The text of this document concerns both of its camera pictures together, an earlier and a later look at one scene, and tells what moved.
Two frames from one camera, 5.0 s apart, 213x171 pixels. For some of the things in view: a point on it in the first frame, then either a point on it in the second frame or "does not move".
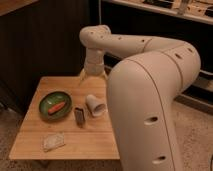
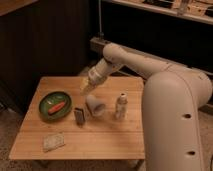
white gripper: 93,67 -> 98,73
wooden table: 61,119 does not move
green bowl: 55,105 does not move
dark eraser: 80,116 does not move
